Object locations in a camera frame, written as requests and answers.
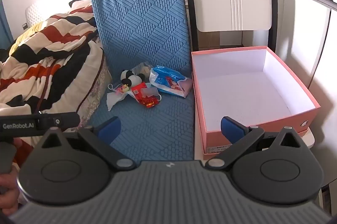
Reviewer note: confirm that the blue textured mat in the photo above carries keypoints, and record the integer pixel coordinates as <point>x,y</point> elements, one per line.
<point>142,16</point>

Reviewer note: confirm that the striped blanket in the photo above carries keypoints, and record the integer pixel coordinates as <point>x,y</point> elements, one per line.
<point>47,55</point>

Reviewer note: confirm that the pink and yellow toy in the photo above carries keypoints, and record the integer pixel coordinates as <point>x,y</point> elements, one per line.
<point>125,87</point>

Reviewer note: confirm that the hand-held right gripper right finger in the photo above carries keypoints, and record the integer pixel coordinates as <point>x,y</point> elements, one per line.
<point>231,129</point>

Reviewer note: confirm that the red packet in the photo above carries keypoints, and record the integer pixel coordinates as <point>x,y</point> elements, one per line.
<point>147,101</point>

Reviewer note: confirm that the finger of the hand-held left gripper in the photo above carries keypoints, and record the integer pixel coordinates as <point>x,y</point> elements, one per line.
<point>63,120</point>

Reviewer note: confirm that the person's left hand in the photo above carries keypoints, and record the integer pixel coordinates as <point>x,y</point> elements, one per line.
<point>8,192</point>

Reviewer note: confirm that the blue curtain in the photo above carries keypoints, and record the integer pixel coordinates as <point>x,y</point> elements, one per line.
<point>4,21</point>

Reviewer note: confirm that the clear zip bag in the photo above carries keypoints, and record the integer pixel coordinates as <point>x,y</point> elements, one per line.
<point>143,69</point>

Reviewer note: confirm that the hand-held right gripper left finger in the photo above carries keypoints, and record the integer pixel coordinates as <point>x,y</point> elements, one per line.
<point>109,126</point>

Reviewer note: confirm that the panda plush toy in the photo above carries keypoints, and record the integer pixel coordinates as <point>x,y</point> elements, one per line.
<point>133,78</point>

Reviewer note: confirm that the blue printed packet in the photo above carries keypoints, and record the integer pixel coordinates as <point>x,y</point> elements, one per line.
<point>168,80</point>

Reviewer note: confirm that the pink cardboard box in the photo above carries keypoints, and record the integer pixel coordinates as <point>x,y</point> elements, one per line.
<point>244,92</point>

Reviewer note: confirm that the white pillow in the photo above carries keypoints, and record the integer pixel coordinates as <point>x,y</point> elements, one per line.
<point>34,15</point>

